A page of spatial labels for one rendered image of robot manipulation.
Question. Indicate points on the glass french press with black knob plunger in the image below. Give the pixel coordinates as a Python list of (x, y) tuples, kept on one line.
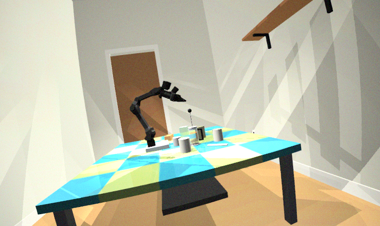
[(194, 138)]

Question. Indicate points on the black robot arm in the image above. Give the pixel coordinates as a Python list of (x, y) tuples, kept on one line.
[(134, 108)]

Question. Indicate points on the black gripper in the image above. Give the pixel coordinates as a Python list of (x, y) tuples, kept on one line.
[(174, 97)]

